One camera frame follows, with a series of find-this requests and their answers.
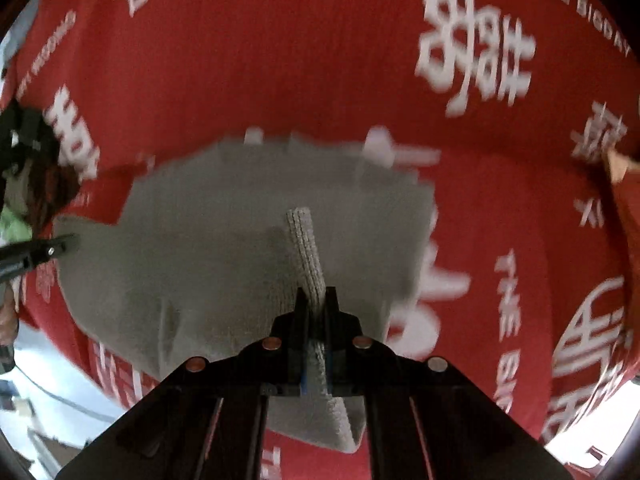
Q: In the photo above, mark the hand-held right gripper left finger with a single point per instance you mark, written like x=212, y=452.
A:
x=300, y=340

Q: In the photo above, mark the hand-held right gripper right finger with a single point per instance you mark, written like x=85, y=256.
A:
x=338, y=340

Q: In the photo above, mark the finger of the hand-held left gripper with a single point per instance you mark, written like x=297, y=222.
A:
x=47, y=251

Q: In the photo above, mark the grey knit sweater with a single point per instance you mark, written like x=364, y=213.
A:
x=210, y=240

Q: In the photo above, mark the light green object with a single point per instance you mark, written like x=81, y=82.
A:
x=14, y=226

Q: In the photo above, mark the dark brown fuzzy object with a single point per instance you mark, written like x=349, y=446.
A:
x=52, y=190

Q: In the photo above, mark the black object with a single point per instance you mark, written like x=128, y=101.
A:
x=25, y=132

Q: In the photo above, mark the red printed blanket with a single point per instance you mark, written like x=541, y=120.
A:
x=300, y=60

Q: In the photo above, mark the tan cardboard piece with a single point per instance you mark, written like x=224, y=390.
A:
x=620, y=164

